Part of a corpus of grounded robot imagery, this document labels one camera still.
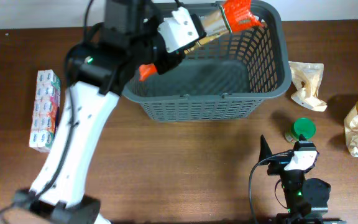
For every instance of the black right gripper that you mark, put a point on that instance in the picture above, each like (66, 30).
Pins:
(279, 163)

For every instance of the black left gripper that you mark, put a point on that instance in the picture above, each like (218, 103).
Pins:
(165, 63)

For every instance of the orange pasta package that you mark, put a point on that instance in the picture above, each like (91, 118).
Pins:
(230, 17)

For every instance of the tissue pack multipack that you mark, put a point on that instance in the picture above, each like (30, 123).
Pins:
(45, 112)

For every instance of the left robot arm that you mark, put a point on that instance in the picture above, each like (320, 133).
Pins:
(133, 33)

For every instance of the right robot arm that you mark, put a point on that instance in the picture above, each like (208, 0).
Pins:
(306, 199)

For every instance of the green lid jar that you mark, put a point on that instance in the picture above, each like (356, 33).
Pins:
(302, 126)

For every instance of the grey plastic basket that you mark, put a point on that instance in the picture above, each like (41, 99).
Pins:
(227, 78)

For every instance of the crumpled beige pouch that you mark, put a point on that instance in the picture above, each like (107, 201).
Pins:
(307, 78)

